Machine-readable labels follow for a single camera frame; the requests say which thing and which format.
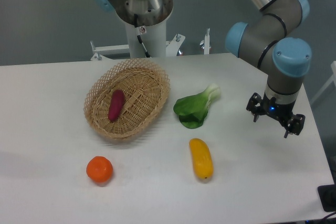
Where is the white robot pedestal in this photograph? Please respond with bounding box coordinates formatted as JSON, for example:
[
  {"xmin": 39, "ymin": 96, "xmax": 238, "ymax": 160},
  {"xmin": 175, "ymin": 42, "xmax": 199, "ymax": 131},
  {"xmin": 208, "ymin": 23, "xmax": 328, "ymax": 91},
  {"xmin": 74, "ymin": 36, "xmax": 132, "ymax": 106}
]
[{"xmin": 90, "ymin": 0, "xmax": 213, "ymax": 61}]

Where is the white frame at right edge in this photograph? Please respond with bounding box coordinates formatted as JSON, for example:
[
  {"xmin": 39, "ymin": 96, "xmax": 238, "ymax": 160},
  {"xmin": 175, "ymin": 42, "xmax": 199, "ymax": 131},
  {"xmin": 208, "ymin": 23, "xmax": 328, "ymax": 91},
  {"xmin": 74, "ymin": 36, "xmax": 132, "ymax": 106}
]
[{"xmin": 310, "ymin": 61, "xmax": 335, "ymax": 105}]

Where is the orange tangerine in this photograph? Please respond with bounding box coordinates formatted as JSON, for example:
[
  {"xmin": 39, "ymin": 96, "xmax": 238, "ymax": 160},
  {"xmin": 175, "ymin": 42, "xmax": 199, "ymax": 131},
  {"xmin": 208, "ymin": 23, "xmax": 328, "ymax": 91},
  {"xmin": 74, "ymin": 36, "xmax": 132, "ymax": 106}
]
[{"xmin": 86, "ymin": 156, "xmax": 113, "ymax": 183}]

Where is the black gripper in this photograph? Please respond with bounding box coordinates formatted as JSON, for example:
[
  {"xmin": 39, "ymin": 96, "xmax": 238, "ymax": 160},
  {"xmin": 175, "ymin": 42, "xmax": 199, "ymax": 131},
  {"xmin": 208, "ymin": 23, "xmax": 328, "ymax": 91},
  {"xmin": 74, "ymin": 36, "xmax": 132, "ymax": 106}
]
[{"xmin": 246, "ymin": 92, "xmax": 306, "ymax": 138}]

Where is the woven wicker basket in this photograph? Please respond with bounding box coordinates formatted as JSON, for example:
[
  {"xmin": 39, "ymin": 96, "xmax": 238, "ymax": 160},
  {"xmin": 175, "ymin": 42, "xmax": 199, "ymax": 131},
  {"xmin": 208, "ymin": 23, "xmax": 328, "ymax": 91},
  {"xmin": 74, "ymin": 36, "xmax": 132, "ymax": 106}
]
[{"xmin": 83, "ymin": 58, "xmax": 170, "ymax": 140}]

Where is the green bok choy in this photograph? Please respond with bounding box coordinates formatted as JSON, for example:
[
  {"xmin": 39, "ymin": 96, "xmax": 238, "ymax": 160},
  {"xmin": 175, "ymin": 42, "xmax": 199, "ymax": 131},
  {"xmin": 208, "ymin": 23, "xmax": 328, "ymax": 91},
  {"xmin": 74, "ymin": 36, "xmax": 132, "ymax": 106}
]
[{"xmin": 173, "ymin": 83, "xmax": 221, "ymax": 129}]

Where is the yellow mango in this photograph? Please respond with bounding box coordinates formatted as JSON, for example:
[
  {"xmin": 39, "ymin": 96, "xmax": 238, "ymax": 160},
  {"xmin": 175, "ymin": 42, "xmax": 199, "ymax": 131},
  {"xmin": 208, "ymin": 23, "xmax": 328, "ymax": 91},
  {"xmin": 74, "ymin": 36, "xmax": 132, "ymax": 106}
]
[{"xmin": 189, "ymin": 138, "xmax": 214, "ymax": 180}]

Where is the black cable on pedestal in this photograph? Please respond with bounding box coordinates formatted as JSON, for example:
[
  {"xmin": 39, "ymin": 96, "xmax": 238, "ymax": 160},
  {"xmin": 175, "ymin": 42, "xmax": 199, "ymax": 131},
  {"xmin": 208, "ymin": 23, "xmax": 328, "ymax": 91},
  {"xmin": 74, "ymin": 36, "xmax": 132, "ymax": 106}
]
[{"xmin": 133, "ymin": 13, "xmax": 151, "ymax": 58}]

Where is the black device at table edge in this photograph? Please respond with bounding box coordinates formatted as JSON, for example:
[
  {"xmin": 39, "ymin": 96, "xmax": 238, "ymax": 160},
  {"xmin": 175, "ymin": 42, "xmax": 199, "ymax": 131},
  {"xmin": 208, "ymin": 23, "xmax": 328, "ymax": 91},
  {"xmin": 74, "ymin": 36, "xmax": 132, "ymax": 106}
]
[{"xmin": 317, "ymin": 184, "xmax": 335, "ymax": 212}]

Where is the purple sweet potato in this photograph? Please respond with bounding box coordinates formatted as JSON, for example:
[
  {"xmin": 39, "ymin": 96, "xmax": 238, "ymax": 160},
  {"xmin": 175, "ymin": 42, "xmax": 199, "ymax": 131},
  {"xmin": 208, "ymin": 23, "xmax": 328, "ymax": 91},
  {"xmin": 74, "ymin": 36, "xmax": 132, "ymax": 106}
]
[{"xmin": 108, "ymin": 90, "xmax": 125, "ymax": 122}]

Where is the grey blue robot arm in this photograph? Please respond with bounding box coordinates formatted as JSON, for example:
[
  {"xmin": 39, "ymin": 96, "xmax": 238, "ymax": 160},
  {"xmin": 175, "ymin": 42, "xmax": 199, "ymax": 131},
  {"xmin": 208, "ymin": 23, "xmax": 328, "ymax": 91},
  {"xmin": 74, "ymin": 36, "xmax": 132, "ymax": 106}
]
[{"xmin": 95, "ymin": 0, "xmax": 312, "ymax": 135}]

